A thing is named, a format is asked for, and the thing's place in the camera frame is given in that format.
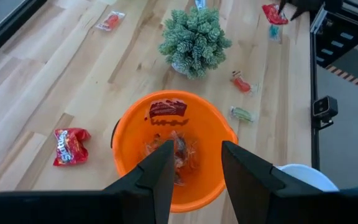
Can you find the black base with white labels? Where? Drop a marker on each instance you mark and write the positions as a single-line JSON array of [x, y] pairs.
[[337, 37]]

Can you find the white plastic bucket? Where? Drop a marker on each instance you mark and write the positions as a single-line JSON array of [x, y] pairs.
[[306, 177]]

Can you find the orange striped floor tape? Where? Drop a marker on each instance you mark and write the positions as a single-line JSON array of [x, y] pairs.
[[353, 79]]

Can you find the grey stereo camera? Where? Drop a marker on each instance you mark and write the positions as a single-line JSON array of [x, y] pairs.
[[324, 109]]

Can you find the blue white candy bar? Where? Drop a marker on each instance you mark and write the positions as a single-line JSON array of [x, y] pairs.
[[200, 3]]

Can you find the orange pumpkin bucket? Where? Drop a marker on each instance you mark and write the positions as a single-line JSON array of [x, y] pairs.
[[213, 140]]

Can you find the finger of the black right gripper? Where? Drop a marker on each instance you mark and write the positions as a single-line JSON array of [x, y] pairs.
[[283, 4], [297, 12]]

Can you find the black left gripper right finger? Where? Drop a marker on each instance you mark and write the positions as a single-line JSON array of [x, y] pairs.
[[247, 180]]

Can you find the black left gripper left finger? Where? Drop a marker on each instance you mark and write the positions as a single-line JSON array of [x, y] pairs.
[[163, 186]]

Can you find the red Skittles candy bag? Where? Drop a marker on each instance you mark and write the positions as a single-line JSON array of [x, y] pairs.
[[70, 146], [273, 14]]

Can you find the clear red gummy candy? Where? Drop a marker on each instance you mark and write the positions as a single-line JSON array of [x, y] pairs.
[[110, 21], [241, 84]]

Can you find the artificial succulent in patterned pot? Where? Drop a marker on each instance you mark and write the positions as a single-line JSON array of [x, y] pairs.
[[194, 40]]

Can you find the clear wrapped green gummy candy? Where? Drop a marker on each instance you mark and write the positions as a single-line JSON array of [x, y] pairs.
[[242, 114], [274, 32]]

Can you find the clear orange gummy candy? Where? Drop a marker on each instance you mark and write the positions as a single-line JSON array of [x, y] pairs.
[[185, 158]]

